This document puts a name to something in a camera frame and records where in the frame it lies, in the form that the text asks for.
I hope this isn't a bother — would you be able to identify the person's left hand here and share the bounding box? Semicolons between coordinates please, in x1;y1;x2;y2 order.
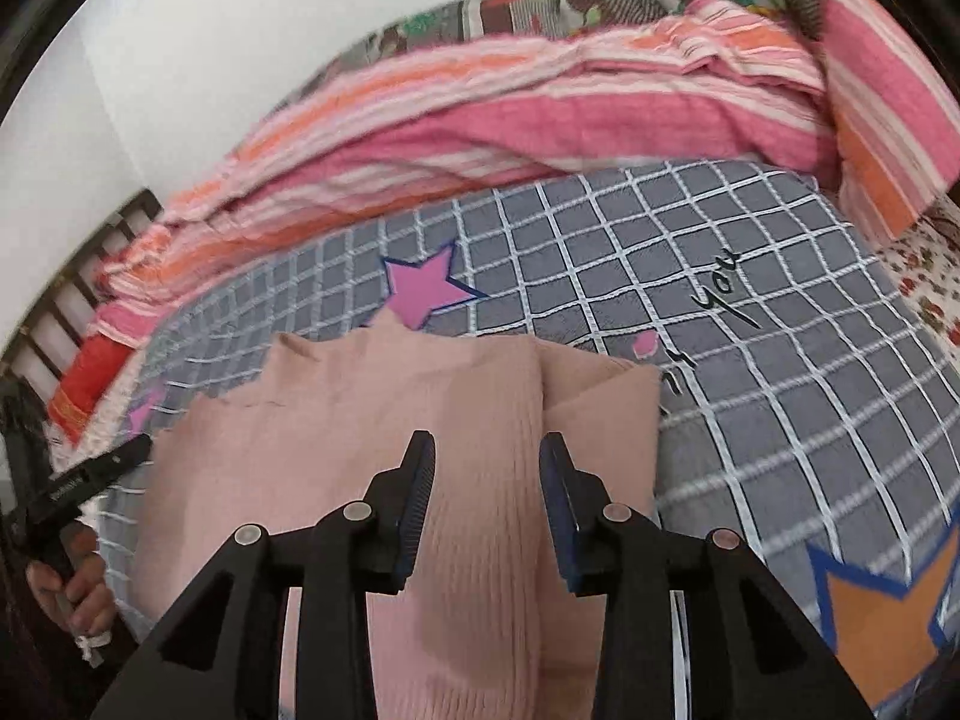
26;529;119;640

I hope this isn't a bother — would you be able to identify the floral patchwork quilt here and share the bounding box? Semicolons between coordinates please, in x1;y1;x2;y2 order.
292;0;841;98

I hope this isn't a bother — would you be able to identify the pink knit sweater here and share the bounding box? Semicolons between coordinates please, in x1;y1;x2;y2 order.
124;311;665;720

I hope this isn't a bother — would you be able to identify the dark wooden headboard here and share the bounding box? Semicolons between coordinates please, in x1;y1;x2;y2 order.
0;190;166;391

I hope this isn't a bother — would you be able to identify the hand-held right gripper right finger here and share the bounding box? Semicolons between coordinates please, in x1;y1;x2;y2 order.
538;431;875;720

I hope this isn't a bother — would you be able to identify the pink orange striped quilt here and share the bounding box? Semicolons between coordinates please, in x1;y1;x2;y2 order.
94;0;960;346

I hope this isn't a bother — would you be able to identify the grey checked star blanket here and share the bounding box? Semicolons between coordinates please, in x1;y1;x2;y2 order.
97;157;960;720

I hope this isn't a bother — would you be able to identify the floral bed sheet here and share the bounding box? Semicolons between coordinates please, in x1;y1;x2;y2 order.
877;206;960;368

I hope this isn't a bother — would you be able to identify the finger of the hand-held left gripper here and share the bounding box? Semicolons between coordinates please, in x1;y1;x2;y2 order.
75;435;152;487

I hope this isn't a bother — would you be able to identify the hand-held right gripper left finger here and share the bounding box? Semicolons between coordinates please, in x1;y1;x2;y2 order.
90;431;437;720

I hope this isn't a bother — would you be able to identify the red embroidered pillow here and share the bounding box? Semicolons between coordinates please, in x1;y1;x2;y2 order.
46;330;132;440

